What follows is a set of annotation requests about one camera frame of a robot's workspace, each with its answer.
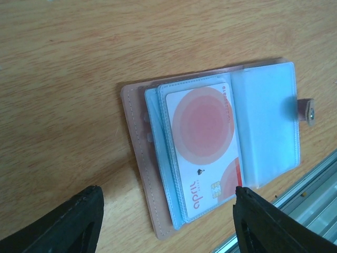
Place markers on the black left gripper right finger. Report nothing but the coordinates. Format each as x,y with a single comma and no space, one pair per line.
262,227

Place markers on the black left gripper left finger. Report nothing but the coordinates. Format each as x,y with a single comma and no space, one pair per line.
74,226

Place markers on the aluminium front rail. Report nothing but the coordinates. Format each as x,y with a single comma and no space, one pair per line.
311,201

